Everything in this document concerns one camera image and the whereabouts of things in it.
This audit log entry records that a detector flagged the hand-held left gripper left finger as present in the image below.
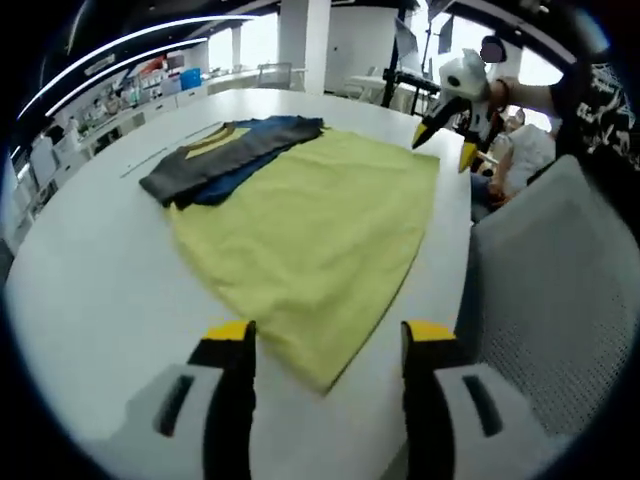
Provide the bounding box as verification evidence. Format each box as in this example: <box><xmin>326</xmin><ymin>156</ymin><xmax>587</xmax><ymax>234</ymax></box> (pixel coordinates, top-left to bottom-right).
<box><xmin>113</xmin><ymin>319</ymin><xmax>259</xmax><ymax>480</ymax></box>

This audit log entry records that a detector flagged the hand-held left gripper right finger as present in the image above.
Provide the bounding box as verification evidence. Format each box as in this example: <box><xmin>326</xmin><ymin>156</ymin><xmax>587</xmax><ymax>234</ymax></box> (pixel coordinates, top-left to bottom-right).
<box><xmin>399</xmin><ymin>319</ymin><xmax>551</xmax><ymax>480</ymax></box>

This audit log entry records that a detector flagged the yellow and blue garment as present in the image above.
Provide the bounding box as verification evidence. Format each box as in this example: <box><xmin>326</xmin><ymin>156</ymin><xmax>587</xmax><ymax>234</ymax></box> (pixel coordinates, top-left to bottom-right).
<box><xmin>138</xmin><ymin>115</ymin><xmax>441</xmax><ymax>396</ymax></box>

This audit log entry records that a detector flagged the person's right hand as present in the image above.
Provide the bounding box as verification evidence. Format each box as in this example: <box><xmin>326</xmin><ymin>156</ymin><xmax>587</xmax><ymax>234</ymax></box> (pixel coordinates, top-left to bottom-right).
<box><xmin>488</xmin><ymin>74</ymin><xmax>512</xmax><ymax>109</ymax></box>

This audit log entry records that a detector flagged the black tripod stand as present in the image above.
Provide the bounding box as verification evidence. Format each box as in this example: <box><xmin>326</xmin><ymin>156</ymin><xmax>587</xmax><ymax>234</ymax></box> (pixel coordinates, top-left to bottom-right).
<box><xmin>382</xmin><ymin>0</ymin><xmax>454</xmax><ymax>109</ymax></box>

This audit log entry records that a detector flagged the person's black printed shirt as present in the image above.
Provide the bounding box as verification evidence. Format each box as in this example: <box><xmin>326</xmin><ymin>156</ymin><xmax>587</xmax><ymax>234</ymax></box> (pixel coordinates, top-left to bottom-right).
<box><xmin>549</xmin><ymin>59</ymin><xmax>640</xmax><ymax>171</ymax></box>

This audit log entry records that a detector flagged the grey mesh chair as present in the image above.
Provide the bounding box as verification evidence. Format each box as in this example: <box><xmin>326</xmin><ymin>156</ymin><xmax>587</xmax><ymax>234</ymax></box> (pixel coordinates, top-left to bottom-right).
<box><xmin>459</xmin><ymin>153</ymin><xmax>639</xmax><ymax>451</ymax></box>

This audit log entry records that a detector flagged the long white lab counter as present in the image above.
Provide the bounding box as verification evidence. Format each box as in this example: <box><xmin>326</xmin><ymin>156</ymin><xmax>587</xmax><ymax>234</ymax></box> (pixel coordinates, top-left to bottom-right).
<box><xmin>74</xmin><ymin>84</ymin><xmax>209</xmax><ymax>151</ymax></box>

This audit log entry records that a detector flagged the long white ceiling light strip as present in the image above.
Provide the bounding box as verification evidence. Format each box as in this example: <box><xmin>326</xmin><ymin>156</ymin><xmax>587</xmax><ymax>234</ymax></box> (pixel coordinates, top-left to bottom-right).
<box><xmin>49</xmin><ymin>37</ymin><xmax>209</xmax><ymax>116</ymax></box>
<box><xmin>17</xmin><ymin>14</ymin><xmax>256</xmax><ymax>121</ymax></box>

